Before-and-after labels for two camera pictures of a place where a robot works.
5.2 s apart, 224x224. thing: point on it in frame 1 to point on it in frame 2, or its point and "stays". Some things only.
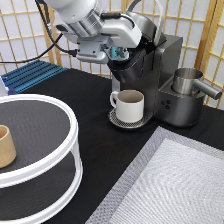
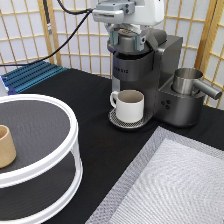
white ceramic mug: x=130 y=104 stays
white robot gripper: x=118 y=30 to x=131 y=14
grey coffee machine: x=150 y=69 stays
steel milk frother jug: x=184 y=81 stays
